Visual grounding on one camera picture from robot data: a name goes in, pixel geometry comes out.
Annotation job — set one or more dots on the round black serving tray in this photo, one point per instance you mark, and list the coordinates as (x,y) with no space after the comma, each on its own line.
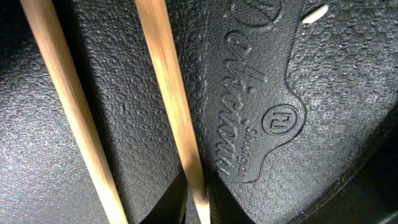
(288,100)

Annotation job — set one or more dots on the wooden chopstick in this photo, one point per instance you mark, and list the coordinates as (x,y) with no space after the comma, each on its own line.
(48,33)
(160,42)

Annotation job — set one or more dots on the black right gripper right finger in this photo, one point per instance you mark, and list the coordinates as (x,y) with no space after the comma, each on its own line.
(224,209)

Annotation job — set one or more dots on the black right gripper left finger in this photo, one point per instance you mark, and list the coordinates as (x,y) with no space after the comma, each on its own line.
(171,207)

